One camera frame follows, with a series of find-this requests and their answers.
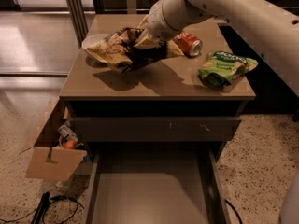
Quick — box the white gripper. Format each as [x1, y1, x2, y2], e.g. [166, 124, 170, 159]
[134, 0, 179, 49]

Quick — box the brown chip bag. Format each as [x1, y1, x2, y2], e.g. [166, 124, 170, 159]
[86, 27, 183, 73]

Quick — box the black cable right floor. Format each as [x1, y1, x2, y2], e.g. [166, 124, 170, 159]
[224, 199, 244, 224]

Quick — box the orange soda can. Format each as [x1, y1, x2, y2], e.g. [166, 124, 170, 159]
[173, 31, 202, 57]

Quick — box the closed top drawer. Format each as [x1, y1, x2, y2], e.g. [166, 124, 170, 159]
[71, 117, 241, 142]

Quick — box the cardboard box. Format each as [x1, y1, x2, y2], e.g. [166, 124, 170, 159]
[21, 97, 92, 181]

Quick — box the orange fruit in box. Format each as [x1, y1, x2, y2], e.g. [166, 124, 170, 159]
[64, 140, 77, 149]

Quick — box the grey drawer cabinet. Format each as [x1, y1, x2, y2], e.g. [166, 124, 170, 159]
[58, 13, 256, 224]

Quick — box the open middle drawer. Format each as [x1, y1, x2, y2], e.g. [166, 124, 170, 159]
[81, 143, 231, 224]

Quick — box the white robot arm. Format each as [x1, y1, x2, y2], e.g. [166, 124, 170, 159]
[137, 0, 299, 95]

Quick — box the green chip bag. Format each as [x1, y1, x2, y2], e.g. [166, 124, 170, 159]
[198, 50, 258, 88]

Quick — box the white ceramic bowl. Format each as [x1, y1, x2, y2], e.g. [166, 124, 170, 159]
[81, 34, 108, 49]

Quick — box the black cable on floor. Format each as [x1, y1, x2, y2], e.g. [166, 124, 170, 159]
[0, 195, 85, 224]

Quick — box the silver packet in box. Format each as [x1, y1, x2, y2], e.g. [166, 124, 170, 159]
[58, 124, 78, 142]

